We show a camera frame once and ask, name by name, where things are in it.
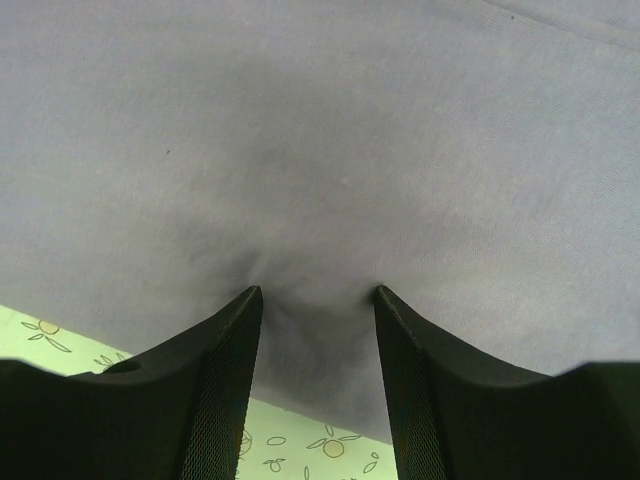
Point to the floral table mat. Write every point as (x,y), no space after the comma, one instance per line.
(276,443)

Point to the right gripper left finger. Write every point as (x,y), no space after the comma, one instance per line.
(176,411)

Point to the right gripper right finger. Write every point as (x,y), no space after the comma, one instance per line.
(456,412)

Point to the purple t shirt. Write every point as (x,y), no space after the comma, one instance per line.
(479,158)

